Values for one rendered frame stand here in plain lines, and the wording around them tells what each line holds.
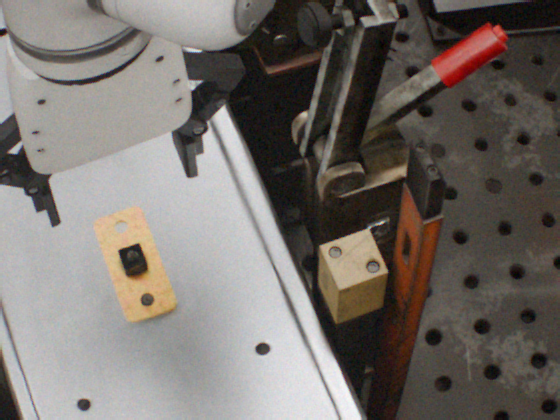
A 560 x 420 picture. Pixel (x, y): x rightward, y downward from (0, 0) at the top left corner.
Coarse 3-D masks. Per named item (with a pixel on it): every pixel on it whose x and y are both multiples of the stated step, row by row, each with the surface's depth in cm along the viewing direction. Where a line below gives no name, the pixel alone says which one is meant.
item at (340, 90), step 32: (352, 0) 71; (384, 0) 70; (320, 32) 69; (352, 32) 71; (384, 32) 70; (320, 64) 77; (352, 64) 72; (384, 64) 73; (320, 96) 79; (352, 96) 75; (320, 128) 82; (352, 128) 78; (352, 160) 81
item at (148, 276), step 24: (120, 216) 88; (144, 216) 88; (120, 240) 87; (144, 240) 87; (120, 264) 86; (144, 264) 85; (120, 288) 85; (144, 288) 85; (168, 288) 85; (144, 312) 84
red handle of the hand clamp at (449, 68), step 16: (480, 32) 78; (496, 32) 78; (464, 48) 78; (480, 48) 78; (496, 48) 77; (432, 64) 79; (448, 64) 78; (464, 64) 78; (480, 64) 78; (416, 80) 80; (432, 80) 79; (448, 80) 79; (384, 96) 81; (400, 96) 80; (416, 96) 80; (432, 96) 80; (384, 112) 81; (400, 112) 80; (368, 128) 81; (384, 128) 81; (320, 144) 83; (320, 160) 82
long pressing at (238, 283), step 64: (0, 64) 95; (0, 192) 89; (64, 192) 89; (128, 192) 89; (192, 192) 89; (256, 192) 88; (0, 256) 87; (64, 256) 87; (192, 256) 86; (256, 256) 86; (0, 320) 84; (64, 320) 84; (192, 320) 84; (256, 320) 84; (320, 320) 84; (64, 384) 82; (128, 384) 82; (192, 384) 82; (256, 384) 82; (320, 384) 82
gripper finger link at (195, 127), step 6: (192, 114) 72; (192, 120) 72; (198, 120) 72; (204, 120) 73; (180, 126) 72; (186, 126) 72; (192, 126) 72; (198, 126) 72; (204, 126) 73; (180, 132) 72; (186, 132) 72; (192, 132) 73; (198, 132) 73; (204, 132) 73
